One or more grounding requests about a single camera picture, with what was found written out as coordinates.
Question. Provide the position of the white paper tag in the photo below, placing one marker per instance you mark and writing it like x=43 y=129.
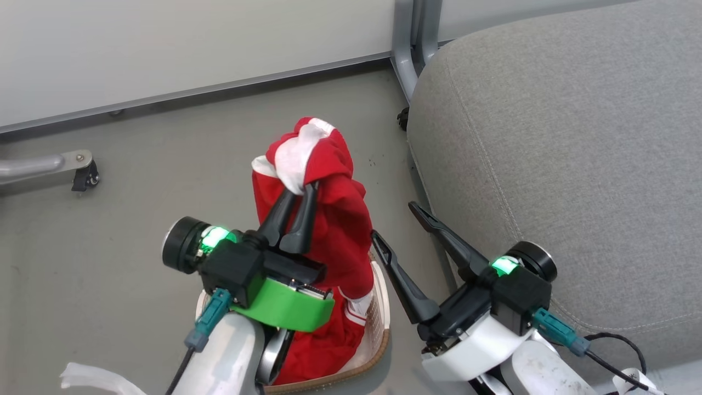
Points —
x=636 y=379

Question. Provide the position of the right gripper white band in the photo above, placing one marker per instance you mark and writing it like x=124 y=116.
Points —
x=466 y=340

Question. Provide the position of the grey fabric sofa seat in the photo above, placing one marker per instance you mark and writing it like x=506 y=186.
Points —
x=576 y=137

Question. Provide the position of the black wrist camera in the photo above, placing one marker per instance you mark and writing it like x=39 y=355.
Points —
x=521 y=296
x=230 y=269

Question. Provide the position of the white wicker laundry basket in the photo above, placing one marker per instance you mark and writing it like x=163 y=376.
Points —
x=379 y=323

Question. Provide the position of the white plastic strip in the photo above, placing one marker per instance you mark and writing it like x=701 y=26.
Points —
x=96 y=377

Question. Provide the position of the grey partition base rail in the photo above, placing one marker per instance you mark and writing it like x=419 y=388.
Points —
x=219 y=89

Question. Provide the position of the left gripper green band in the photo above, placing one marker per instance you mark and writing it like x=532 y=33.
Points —
x=285 y=307

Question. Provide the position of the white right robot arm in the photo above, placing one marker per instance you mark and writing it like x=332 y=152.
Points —
x=543 y=367

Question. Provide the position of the black caster on foot bar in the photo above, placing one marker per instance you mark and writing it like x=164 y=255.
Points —
x=85 y=176

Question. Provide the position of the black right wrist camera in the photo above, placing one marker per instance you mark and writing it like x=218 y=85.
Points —
x=521 y=296

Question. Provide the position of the small black caster wheel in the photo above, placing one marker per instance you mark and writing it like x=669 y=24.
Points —
x=403 y=118

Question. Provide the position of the red and white clothing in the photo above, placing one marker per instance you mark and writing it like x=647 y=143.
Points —
x=340 y=219

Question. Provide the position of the grey metal partition leg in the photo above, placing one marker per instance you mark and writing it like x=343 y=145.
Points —
x=403 y=44

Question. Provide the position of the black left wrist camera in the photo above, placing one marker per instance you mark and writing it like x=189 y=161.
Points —
x=230 y=269

